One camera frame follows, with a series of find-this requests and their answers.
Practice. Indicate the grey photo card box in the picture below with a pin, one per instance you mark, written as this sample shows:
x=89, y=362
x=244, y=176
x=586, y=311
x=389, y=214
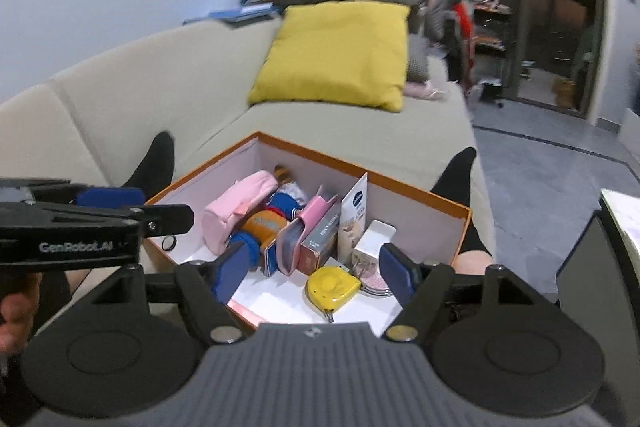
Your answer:
x=320, y=247

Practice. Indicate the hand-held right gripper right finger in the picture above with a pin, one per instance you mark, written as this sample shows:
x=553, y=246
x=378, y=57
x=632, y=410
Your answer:
x=400, y=272

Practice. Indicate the orange cardboard box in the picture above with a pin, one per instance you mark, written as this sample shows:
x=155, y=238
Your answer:
x=410, y=212

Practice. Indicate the white lotion tube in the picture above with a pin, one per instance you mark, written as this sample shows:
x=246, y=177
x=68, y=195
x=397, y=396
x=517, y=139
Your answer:
x=352, y=217

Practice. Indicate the pink cylindrical cup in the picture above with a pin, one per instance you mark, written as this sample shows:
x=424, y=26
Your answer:
x=305, y=227

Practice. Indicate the pink cloth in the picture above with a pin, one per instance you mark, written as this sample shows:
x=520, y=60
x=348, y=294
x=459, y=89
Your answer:
x=425, y=91

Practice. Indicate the pale office chair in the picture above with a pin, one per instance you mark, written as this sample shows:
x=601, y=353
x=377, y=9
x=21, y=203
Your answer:
x=437, y=7

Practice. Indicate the beige sofa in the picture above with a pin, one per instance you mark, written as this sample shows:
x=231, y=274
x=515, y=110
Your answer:
x=150, y=87

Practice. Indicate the pink fabric pouch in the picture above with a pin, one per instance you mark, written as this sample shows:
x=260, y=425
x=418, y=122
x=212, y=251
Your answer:
x=235, y=207

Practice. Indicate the yellow pillow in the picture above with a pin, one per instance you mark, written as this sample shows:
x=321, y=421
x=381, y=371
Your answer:
x=330, y=57

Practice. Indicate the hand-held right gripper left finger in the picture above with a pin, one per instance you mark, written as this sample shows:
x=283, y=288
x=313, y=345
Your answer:
x=232, y=267

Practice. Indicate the plush doll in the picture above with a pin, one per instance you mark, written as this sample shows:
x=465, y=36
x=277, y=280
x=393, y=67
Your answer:
x=265, y=222

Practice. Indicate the houndstooth pillow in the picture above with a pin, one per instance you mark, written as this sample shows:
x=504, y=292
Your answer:
x=417, y=62

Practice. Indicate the person's left hand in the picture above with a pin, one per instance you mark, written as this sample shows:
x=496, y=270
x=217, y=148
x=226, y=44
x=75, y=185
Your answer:
x=17, y=317

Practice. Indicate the white rectangular box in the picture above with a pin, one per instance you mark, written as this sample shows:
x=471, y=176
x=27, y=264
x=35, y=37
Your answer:
x=372, y=242

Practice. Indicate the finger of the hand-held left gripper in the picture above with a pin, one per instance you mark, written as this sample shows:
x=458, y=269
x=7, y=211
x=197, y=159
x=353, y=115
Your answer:
x=110, y=197
x=150, y=219

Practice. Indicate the black rack cart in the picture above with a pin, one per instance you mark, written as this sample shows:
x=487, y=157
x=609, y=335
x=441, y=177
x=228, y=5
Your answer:
x=487, y=52

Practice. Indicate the white side table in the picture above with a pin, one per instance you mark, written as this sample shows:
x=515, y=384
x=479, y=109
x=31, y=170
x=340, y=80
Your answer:
x=620, y=217

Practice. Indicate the yellow tape measure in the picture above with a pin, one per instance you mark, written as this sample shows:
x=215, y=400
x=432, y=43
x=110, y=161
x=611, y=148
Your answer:
x=330, y=287

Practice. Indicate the pink round compact mirror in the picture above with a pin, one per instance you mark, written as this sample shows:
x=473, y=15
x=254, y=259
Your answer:
x=372, y=282

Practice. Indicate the blue folder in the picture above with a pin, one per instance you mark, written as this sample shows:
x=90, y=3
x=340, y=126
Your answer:
x=245, y=13

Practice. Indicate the red cloth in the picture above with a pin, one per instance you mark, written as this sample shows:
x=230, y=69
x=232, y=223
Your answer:
x=462, y=22

